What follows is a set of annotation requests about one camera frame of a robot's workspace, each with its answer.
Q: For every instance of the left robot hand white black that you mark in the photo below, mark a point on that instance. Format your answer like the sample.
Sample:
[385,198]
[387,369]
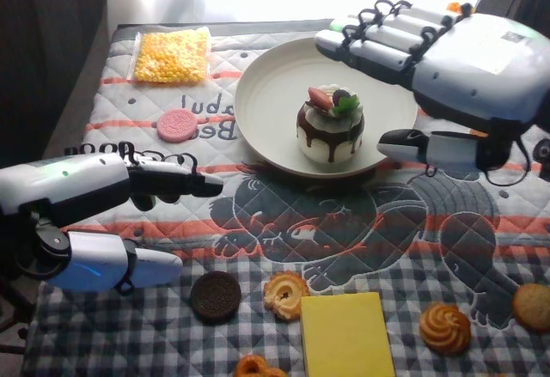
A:
[64,184]

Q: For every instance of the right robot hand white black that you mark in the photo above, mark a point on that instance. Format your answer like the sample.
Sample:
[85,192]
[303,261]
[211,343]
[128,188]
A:
[481,68]

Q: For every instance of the chocolate drip toy cake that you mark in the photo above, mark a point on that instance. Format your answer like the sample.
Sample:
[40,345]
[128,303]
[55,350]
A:
[326,141]

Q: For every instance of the white round plate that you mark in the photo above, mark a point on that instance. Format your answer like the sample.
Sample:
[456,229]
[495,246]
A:
[266,111]

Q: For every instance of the orange toy building block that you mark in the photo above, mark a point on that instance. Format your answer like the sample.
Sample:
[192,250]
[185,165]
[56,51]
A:
[453,7]

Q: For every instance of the pink sandwich cookie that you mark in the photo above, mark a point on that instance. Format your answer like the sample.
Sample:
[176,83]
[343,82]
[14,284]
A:
[174,124]

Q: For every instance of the bag of yellow beads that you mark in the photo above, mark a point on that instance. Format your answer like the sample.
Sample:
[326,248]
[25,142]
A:
[172,55]

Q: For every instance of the dark chocolate sandwich cookie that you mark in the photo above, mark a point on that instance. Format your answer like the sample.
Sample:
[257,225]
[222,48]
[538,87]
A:
[215,295]

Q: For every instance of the grey quilt with bear print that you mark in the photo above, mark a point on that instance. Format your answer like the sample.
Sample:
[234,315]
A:
[344,239]

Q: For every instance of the pale round biscuit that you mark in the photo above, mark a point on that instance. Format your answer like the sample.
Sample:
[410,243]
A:
[533,308]

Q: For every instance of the orange pretzel cookie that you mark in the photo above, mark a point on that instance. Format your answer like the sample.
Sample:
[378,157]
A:
[251,367]

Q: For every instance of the rosette butter cookie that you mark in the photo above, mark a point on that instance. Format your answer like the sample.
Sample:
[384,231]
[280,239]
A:
[444,329]

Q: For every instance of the yellow sticky note pad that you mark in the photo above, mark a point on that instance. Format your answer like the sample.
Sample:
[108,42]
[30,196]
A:
[346,336]

